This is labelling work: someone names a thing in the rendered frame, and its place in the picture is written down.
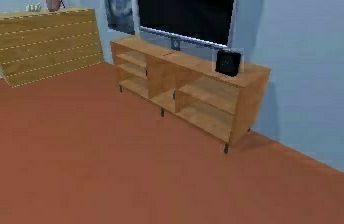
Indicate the black television set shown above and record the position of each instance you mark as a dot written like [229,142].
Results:
[186,20]

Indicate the wooden open shelf unit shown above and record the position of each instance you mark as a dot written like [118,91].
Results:
[193,83]

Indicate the black cube alarm clock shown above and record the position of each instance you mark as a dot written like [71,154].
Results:
[228,62]

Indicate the wooden chest of drawers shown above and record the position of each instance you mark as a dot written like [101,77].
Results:
[46,46]

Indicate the pink vase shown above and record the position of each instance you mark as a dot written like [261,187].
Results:
[54,4]

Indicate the small pale green plant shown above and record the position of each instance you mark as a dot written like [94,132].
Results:
[34,7]

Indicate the blue framed wall picture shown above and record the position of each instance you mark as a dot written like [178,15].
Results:
[120,15]

